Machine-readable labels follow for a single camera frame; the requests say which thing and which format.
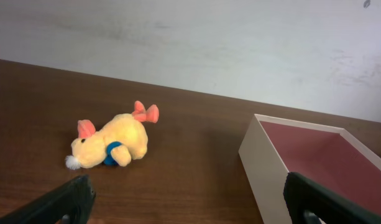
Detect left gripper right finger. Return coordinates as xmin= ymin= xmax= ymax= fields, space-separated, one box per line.
xmin=283 ymin=172 xmax=381 ymax=224

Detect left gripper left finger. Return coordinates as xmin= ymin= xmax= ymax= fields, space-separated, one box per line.
xmin=0 ymin=175 xmax=96 ymax=224

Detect white cardboard box red interior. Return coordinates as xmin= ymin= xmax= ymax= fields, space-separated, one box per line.
xmin=239 ymin=114 xmax=381 ymax=223

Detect yellow plush rabbit toy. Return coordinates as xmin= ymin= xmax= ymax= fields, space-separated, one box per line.
xmin=65 ymin=101 xmax=159 ymax=170

